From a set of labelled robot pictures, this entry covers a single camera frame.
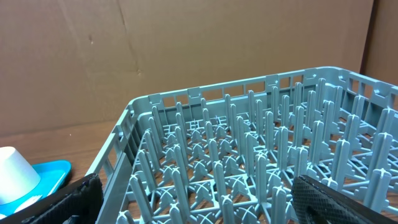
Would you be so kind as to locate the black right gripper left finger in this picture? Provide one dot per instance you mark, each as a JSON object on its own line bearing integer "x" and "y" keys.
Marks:
{"x": 79, "y": 202}

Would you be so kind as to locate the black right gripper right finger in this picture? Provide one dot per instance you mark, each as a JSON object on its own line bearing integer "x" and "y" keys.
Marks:
{"x": 315, "y": 202}

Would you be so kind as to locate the teal plastic serving tray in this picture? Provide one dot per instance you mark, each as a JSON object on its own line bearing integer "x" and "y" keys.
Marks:
{"x": 52, "y": 176}

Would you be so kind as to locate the white plastic fork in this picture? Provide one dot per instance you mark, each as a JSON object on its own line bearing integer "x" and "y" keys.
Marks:
{"x": 28, "y": 203}

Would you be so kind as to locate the white paper cup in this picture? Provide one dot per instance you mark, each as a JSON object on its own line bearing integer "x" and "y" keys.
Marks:
{"x": 18, "y": 177}

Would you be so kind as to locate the grey plastic dish rack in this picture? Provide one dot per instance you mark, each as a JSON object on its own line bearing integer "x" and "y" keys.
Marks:
{"x": 231, "y": 151}

